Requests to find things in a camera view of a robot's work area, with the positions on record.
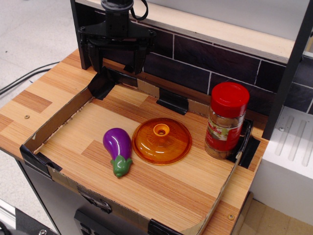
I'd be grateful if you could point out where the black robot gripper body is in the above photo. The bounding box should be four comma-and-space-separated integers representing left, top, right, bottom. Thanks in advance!
78, 8, 157, 51

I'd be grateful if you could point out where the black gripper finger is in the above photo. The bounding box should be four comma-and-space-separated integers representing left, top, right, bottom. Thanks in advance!
134, 47, 149, 74
88, 42, 103, 73

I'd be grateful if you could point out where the basil bottle red lid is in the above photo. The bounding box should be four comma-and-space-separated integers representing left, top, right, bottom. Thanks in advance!
205, 82, 250, 159

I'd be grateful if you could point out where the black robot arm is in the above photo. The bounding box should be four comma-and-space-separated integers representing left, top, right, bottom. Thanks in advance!
78, 0, 156, 74

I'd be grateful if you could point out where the cardboard fence with black tape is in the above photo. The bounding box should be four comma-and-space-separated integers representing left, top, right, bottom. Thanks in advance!
19, 66, 261, 235

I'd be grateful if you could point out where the orange glass pot lid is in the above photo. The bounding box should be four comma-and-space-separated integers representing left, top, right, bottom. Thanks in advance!
132, 118, 192, 165

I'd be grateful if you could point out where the purple toy eggplant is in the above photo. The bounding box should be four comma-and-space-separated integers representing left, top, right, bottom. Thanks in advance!
103, 128, 133, 178

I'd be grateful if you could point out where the dark brick backsplash shelf unit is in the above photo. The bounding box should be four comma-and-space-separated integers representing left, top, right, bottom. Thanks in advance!
70, 0, 313, 141

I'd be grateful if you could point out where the black cabinet under table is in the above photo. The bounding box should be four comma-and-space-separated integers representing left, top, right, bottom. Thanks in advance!
18, 162, 147, 235

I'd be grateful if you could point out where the white toy sink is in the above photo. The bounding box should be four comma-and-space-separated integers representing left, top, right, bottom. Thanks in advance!
251, 107, 313, 225

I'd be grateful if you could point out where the black floor cable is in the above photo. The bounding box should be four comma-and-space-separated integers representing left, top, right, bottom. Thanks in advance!
0, 61, 61, 95

